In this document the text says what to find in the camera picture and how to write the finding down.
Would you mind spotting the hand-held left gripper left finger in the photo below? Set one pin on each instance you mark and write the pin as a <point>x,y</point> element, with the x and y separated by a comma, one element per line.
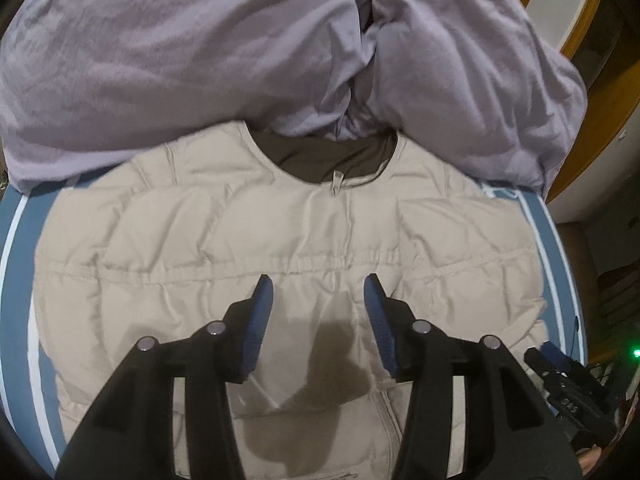
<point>260,310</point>

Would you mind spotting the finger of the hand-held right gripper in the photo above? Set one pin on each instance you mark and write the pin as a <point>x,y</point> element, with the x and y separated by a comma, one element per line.
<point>555,355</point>

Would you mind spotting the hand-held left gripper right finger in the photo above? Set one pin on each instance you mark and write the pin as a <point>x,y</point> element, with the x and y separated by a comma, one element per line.
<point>377,315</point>

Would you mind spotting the beige puffer jacket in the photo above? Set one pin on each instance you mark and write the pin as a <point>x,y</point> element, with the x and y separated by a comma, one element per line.
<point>310,230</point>

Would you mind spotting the blue white striped bed sheet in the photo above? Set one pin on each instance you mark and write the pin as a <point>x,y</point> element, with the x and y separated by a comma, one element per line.
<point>15,310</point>

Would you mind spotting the lavender duvet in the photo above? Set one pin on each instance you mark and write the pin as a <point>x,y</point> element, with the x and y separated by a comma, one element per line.
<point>200,50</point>

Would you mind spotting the yellow wooden door frame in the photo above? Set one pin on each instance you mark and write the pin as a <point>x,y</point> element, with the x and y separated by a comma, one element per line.
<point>580,25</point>

